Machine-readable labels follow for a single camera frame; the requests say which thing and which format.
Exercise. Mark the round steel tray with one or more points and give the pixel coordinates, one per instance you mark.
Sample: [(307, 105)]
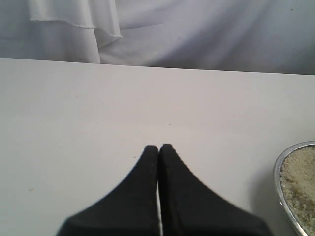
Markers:
[(277, 184)]

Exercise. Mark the greenish-grey granular food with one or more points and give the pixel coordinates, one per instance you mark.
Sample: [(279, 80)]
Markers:
[(297, 180)]

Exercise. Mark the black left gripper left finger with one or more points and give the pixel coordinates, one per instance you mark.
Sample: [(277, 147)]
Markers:
[(128, 210)]

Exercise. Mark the white cloth backdrop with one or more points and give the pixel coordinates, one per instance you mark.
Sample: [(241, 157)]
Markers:
[(275, 36)]

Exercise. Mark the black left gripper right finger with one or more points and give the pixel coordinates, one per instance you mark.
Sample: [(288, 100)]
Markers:
[(189, 208)]

